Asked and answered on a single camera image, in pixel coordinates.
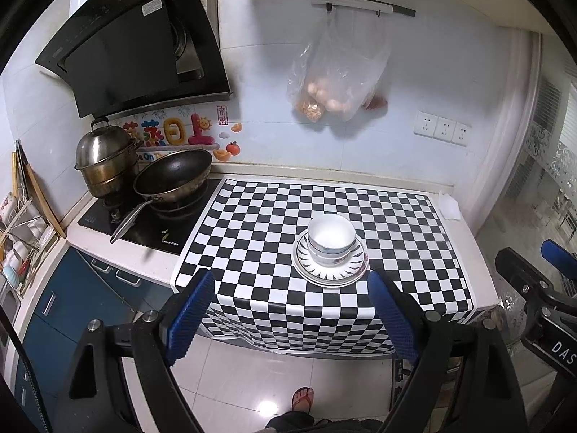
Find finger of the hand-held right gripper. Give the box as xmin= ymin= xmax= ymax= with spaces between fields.
xmin=496 ymin=247 xmax=560 ymax=322
xmin=541 ymin=240 xmax=577 ymax=299

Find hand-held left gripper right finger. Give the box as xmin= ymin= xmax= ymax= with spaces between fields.
xmin=367 ymin=270 xmax=528 ymax=433

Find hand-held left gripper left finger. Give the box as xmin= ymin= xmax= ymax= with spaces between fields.
xmin=67 ymin=270 xmax=216 ymax=433

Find blue leaf striped white plate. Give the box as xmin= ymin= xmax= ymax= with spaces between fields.
xmin=295 ymin=232 xmax=365 ymax=281

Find white plate red print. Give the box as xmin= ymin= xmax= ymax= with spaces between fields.
xmin=291 ymin=233 xmax=370 ymax=288

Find white bowl blue pattern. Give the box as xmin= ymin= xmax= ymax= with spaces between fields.
xmin=307 ymin=214 xmax=357 ymax=256

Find black gas stove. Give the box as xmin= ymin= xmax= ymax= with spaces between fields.
xmin=78 ymin=178 xmax=224 ymax=252

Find patterned glass door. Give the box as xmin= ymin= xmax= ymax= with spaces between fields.
xmin=478 ymin=31 xmax=577 ymax=280

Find white paper sheet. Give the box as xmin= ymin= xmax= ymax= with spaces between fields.
xmin=438 ymin=191 xmax=462 ymax=221

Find black white checkered mat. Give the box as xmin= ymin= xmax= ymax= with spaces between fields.
xmin=171 ymin=179 xmax=474 ymax=355

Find person's foot in sandal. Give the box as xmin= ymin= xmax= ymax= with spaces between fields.
xmin=292 ymin=386 xmax=315 ymax=414

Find blue kitchen cabinet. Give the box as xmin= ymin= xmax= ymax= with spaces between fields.
xmin=13 ymin=247 xmax=177 ymax=433

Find person's dark trousers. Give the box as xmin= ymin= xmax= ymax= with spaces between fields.
xmin=266 ymin=410 xmax=385 ymax=433

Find black wok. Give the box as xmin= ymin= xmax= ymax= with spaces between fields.
xmin=110 ymin=149 xmax=213 ymax=244

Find steel steamer pot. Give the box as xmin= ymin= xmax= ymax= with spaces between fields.
xmin=74 ymin=116 xmax=143 ymax=199

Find wooden cutting board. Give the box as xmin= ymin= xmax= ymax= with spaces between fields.
xmin=11 ymin=139 xmax=66 ymax=239

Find dish rack with cups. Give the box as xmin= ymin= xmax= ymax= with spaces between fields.
xmin=0 ymin=192 xmax=51 ymax=299

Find clear plastic bag with food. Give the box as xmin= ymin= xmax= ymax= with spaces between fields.
xmin=287 ymin=9 xmax=392 ymax=124

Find black range hood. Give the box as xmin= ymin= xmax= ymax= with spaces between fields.
xmin=35 ymin=0 xmax=235 ymax=119

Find black cable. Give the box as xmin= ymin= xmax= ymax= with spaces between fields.
xmin=0 ymin=313 xmax=52 ymax=433

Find colourful wall stickers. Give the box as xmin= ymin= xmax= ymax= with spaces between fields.
xmin=108 ymin=106 xmax=245 ymax=164

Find wall hook rail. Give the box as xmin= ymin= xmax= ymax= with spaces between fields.
xmin=312 ymin=0 xmax=416 ymax=18

